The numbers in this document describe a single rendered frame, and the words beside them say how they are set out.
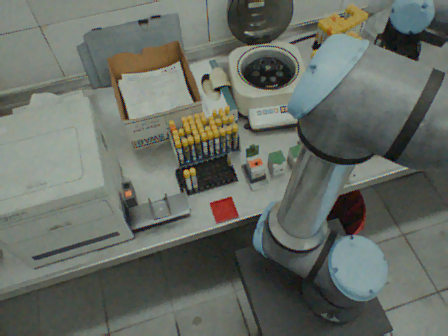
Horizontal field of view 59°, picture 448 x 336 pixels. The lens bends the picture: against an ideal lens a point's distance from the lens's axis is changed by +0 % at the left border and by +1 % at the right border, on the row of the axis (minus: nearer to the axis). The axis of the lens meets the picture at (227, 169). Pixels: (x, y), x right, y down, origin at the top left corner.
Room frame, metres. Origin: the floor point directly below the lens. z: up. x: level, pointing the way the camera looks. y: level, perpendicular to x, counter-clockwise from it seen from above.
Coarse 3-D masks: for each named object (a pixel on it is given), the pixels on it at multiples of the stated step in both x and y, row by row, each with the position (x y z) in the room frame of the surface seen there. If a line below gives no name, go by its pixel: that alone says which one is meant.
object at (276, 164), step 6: (270, 156) 0.64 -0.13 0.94; (276, 156) 0.64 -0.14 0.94; (282, 156) 0.64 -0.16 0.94; (270, 162) 0.64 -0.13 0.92; (276, 162) 0.62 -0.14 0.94; (282, 162) 0.62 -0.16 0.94; (270, 168) 0.63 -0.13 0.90; (276, 168) 0.61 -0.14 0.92; (282, 168) 0.62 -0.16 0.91; (276, 174) 0.61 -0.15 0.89; (282, 174) 0.62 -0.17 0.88
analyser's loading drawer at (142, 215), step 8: (184, 192) 0.54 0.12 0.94; (160, 200) 0.53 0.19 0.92; (168, 200) 0.53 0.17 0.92; (176, 200) 0.53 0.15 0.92; (184, 200) 0.53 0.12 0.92; (128, 208) 0.51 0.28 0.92; (136, 208) 0.51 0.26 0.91; (144, 208) 0.51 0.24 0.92; (152, 208) 0.49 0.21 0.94; (168, 208) 0.50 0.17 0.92; (176, 208) 0.50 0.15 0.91; (184, 208) 0.50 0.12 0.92; (128, 216) 0.48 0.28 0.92; (136, 216) 0.48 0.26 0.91; (144, 216) 0.48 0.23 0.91; (152, 216) 0.48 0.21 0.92; (160, 216) 0.47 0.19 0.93; (168, 216) 0.48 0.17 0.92; (176, 216) 0.48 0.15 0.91; (136, 224) 0.46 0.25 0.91; (144, 224) 0.46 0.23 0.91
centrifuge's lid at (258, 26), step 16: (240, 0) 1.15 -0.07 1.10; (256, 0) 1.16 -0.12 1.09; (272, 0) 1.16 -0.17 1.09; (288, 0) 1.14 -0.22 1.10; (240, 16) 1.14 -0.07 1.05; (256, 16) 1.15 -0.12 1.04; (272, 16) 1.15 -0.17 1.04; (288, 16) 1.13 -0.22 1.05; (240, 32) 1.12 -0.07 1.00; (256, 32) 1.13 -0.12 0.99; (272, 32) 1.12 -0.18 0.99
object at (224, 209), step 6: (228, 198) 0.54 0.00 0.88; (210, 204) 0.53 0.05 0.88; (216, 204) 0.53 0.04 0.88; (222, 204) 0.53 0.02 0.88; (228, 204) 0.53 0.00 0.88; (234, 204) 0.52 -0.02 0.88; (216, 210) 0.51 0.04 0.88; (222, 210) 0.51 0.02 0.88; (228, 210) 0.51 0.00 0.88; (234, 210) 0.51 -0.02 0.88; (216, 216) 0.49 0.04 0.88; (222, 216) 0.49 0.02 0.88; (228, 216) 0.49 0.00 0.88; (234, 216) 0.48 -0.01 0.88; (216, 222) 0.47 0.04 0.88
